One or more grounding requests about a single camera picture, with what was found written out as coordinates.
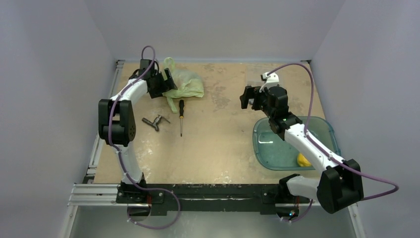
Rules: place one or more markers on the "clear screw organizer box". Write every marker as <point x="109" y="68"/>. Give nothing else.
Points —
<point x="254" y="72"/>

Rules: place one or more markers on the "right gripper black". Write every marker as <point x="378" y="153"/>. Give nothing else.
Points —
<point x="253" y="98"/>

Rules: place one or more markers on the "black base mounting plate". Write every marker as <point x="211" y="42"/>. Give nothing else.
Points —
<point x="266" y="199"/>

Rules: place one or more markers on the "grey metal tool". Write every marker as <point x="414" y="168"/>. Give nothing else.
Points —
<point x="155" y="124"/>

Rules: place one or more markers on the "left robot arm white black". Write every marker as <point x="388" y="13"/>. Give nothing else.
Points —
<point x="117" y="125"/>

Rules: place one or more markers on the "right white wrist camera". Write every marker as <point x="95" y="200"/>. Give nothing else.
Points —
<point x="270" y="80"/>

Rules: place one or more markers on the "yellow fake lemon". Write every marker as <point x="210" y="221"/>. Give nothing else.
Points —
<point x="302" y="161"/>

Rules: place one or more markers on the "light green plastic bag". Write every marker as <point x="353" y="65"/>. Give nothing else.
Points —
<point x="189" y="84"/>

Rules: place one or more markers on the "aluminium frame rail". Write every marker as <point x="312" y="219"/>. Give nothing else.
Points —
<point x="95" y="194"/>

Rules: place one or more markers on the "black yellow screwdriver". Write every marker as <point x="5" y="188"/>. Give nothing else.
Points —
<point x="181" y="115"/>

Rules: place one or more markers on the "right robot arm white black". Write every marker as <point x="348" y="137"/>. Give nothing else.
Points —
<point x="340" y="183"/>

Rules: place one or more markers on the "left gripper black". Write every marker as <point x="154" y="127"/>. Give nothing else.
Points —
<point x="169" y="83"/>

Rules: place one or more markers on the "teal plastic container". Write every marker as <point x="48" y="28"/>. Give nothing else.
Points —
<point x="275" y="154"/>

